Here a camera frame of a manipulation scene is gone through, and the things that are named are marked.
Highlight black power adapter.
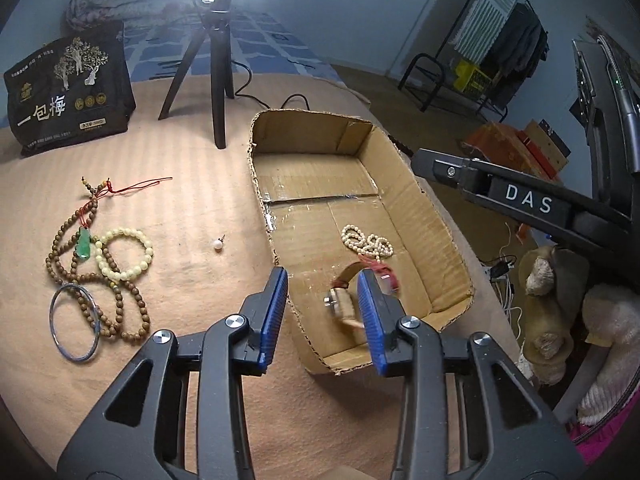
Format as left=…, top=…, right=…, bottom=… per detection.
left=487, top=259, right=517, bottom=281

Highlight white cable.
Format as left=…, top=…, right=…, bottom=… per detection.
left=500, top=222, right=526, bottom=346

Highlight green jade pendant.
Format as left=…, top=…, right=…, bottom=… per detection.
left=72, top=227, right=93, bottom=263

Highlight small bead bracelet red cord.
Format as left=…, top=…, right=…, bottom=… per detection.
left=80, top=176, right=173, bottom=198

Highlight brown wooden bead necklace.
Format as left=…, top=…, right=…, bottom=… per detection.
left=45, top=195, right=152, bottom=343

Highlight folded patterned quilt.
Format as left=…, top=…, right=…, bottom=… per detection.
left=62, top=0, right=201, bottom=36

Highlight white fluffy plush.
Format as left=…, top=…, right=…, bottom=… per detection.
left=575, top=282, right=640, bottom=426

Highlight black clothes rack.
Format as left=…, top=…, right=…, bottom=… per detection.
left=435, top=0, right=551, bottom=121

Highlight yellow crate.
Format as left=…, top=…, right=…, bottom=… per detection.
left=452, top=59, right=493, bottom=96

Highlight black cable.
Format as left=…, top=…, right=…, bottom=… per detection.
left=232, top=60, right=371, bottom=111

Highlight tan blanket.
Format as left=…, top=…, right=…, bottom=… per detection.
left=0, top=72, right=526, bottom=480

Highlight orange covered box stack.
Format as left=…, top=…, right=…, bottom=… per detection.
left=462, top=122, right=561, bottom=181

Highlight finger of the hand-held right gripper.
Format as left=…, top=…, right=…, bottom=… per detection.
left=411, top=148, right=493, bottom=202

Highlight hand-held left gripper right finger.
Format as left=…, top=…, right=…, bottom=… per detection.
left=356, top=268, right=586, bottom=480

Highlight dark hanging clothes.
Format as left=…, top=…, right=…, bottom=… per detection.
left=492, top=2, right=551, bottom=96

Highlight white bead necklace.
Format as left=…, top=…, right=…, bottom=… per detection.
left=341, top=225, right=394, bottom=261

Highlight pale yellow bead bracelet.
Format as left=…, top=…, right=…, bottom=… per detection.
left=95, top=228, right=155, bottom=281

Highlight wooden watch red strap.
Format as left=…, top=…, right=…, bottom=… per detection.
left=322, top=260, right=401, bottom=331

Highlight silver bangle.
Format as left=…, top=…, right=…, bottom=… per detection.
left=49, top=283, right=102, bottom=362

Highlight small brown cardboard box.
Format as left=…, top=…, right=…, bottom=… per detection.
left=522, top=119, right=571, bottom=171

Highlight striped towel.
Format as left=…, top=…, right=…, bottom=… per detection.
left=452, top=0, right=526, bottom=66

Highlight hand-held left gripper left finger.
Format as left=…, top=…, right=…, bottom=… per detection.
left=57, top=266, right=290, bottom=480

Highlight black printed bag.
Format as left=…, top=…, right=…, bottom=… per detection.
left=4, top=21, right=137, bottom=159

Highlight black tripod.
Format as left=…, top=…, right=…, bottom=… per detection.
left=158, top=0, right=236, bottom=150

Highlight tan plush toy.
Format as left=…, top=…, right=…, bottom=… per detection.
left=517, top=245, right=591, bottom=386

